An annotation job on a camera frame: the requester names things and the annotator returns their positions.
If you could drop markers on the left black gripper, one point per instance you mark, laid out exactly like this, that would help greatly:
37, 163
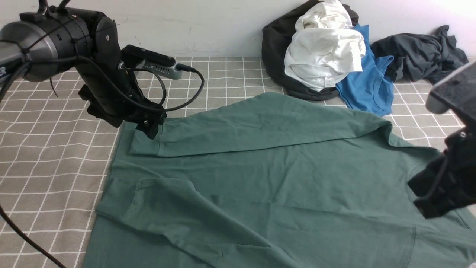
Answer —
115, 111

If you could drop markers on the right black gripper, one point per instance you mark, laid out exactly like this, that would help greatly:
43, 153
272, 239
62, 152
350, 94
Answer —
448, 182

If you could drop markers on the green long sleeve shirt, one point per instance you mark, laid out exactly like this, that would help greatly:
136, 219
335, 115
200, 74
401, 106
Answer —
272, 182

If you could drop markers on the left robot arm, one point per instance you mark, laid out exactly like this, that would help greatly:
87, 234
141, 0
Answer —
53, 40

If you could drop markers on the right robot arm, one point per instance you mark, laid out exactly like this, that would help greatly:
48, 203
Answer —
457, 93

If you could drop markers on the blue shirt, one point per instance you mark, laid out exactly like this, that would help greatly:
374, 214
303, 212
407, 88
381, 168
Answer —
370, 90

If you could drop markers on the dark grey crumpled shirt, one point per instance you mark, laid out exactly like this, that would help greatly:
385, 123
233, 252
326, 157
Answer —
421, 57

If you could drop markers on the white shirt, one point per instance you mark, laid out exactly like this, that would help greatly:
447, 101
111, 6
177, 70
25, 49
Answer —
325, 47

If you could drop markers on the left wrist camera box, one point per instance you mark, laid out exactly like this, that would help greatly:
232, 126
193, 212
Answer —
158, 64

